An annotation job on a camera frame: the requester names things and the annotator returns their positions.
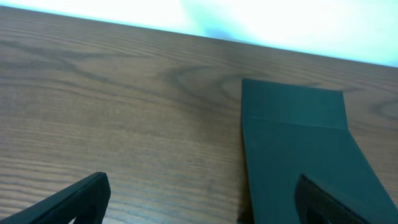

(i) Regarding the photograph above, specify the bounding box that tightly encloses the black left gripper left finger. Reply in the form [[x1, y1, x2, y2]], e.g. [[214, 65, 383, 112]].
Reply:
[[1, 172, 111, 224]]

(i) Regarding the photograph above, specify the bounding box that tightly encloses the black gift box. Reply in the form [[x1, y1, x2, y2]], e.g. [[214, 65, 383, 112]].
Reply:
[[241, 79, 397, 223]]

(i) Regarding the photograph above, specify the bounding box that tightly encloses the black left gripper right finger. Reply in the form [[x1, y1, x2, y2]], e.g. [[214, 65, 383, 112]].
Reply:
[[294, 174, 369, 224]]

